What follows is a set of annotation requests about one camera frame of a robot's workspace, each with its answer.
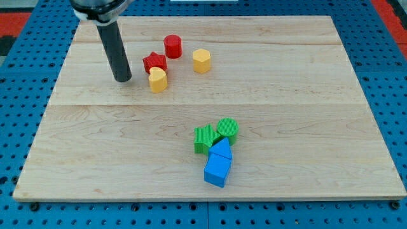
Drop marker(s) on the wooden board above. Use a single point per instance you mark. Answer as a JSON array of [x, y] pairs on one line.
[[218, 109]]

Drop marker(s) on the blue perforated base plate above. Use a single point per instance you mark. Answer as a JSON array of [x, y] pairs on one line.
[[32, 65]]

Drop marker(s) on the yellow heart block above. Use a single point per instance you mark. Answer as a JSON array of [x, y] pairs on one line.
[[157, 80]]

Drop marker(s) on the green star block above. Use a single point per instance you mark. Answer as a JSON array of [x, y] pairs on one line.
[[205, 137]]

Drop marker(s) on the red star block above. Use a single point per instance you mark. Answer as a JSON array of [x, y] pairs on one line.
[[155, 60]]

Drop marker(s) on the yellow hexagon block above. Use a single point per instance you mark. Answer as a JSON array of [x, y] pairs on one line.
[[201, 61]]

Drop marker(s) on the blue triangle block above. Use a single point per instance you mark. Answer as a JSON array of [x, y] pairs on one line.
[[222, 148]]

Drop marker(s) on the green cylinder block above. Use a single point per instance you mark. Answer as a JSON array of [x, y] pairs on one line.
[[228, 128]]

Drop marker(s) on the red cylinder block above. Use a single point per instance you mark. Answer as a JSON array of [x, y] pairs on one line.
[[173, 46]]

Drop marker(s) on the blue cube block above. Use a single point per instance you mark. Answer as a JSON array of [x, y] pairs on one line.
[[216, 170]]

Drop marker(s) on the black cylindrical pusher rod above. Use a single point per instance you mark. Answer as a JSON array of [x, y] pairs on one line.
[[115, 51]]

